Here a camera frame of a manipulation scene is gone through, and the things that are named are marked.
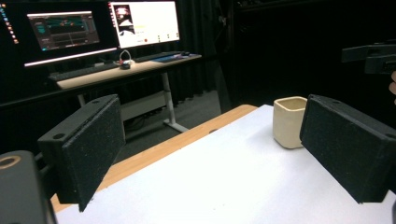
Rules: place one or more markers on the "dark curtain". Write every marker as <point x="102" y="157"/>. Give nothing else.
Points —
<point x="202" y="46"/>

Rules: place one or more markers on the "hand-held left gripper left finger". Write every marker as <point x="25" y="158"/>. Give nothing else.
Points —
<point x="90" y="155"/>

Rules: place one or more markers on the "cream ceramic square cup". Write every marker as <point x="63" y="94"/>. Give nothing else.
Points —
<point x="287" y="124"/>

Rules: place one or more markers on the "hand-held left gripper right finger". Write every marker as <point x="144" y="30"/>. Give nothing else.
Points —
<point x="345" y="146"/>

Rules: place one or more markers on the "wide dark-screen monitor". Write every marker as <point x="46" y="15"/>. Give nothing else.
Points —
<point x="59" y="31"/>

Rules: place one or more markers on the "wooden desk with white legs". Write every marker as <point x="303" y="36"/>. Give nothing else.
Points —
<point x="102" y="74"/>

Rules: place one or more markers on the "long black keyboard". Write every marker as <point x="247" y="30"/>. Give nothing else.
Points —
<point x="81" y="72"/>

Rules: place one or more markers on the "bright white-screen monitor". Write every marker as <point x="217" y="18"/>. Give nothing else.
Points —
<point x="146" y="23"/>

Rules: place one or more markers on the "blue mouse pad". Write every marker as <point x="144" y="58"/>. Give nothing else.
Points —
<point x="172" y="58"/>

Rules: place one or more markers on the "black computer mouse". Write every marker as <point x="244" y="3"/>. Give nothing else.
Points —
<point x="185" y="53"/>

